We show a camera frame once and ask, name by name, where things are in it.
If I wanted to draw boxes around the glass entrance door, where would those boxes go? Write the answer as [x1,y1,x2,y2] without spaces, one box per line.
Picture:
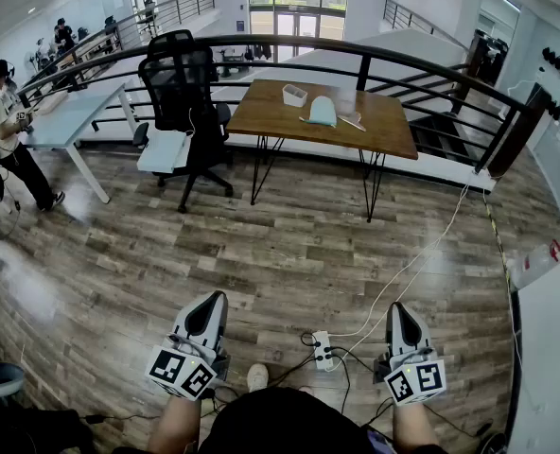
[249,0,351,37]

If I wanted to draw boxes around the white desk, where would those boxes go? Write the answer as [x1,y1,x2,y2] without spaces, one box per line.
[22,81,139,205]

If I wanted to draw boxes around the long white cable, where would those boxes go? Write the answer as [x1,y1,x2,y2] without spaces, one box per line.
[324,182,473,373]

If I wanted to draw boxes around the large bulldog clip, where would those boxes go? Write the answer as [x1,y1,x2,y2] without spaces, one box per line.
[337,111,367,133]

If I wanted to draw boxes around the black mesh office chair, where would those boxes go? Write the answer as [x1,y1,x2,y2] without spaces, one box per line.
[132,29,235,215]

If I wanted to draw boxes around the person's left forearm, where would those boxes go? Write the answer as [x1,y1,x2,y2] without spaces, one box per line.
[146,393,201,454]

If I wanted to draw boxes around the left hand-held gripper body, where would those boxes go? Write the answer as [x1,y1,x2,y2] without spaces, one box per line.
[145,332,234,402]

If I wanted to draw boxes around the person's black shirt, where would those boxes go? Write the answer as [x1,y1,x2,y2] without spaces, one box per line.
[199,386,371,454]

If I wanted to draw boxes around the dark curved railing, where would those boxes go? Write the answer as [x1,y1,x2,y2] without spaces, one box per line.
[17,33,553,179]

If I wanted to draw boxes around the light green pouch bag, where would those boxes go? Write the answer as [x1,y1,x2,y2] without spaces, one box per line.
[298,96,338,128]

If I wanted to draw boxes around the wooden table with hairpin legs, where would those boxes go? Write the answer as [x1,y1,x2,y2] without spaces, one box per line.
[225,79,419,224]

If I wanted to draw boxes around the white power strip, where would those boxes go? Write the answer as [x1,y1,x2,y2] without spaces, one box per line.
[313,331,332,372]

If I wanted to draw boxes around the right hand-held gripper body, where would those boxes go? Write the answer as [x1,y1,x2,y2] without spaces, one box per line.
[373,345,447,406]

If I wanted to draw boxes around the white box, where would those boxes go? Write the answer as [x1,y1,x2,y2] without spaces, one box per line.
[136,129,191,175]

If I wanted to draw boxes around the rack of dark clothes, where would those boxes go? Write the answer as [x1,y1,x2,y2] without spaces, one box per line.
[244,43,274,61]

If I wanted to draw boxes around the person's right forearm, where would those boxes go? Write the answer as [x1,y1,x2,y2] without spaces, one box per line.
[392,399,441,454]

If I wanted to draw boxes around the grey metal balcony railing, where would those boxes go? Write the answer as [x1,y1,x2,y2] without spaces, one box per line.
[17,0,217,98]

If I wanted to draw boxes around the yellow black striped cable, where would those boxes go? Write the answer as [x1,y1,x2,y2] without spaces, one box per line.
[483,195,516,295]

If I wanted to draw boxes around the person's white shoe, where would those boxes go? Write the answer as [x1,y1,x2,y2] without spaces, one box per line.
[246,363,270,393]

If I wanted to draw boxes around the grey metal stair railing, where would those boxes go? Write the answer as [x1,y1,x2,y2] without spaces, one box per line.
[382,0,470,51]

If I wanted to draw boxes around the white divided pen holder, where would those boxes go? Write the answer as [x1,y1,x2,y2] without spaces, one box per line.
[282,83,308,109]

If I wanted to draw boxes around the smartphone with lit screen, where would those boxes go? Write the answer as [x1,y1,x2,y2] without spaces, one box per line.
[367,430,397,454]

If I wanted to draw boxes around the white cabinet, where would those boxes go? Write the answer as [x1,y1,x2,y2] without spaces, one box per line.
[506,253,560,454]

